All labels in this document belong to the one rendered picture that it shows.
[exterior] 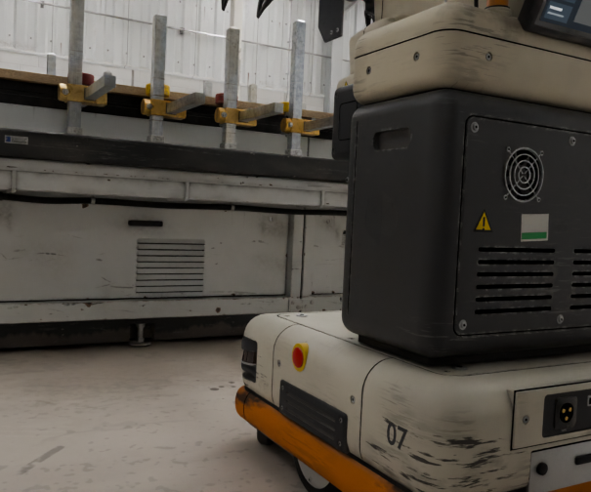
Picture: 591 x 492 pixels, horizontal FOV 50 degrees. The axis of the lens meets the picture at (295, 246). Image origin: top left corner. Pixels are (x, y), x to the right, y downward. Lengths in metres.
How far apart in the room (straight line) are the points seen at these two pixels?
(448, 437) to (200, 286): 1.65
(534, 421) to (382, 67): 0.58
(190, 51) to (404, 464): 9.27
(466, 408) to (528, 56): 0.53
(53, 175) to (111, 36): 7.70
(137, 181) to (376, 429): 1.33
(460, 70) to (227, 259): 1.64
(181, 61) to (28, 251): 7.81
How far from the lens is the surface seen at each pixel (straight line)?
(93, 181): 2.06
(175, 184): 2.13
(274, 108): 1.96
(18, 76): 2.22
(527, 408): 0.97
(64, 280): 2.29
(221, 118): 2.17
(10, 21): 9.49
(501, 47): 1.02
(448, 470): 0.91
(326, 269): 2.66
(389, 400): 0.96
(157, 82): 2.12
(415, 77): 0.99
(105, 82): 1.79
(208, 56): 10.07
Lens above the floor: 0.50
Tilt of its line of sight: 3 degrees down
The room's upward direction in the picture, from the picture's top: 3 degrees clockwise
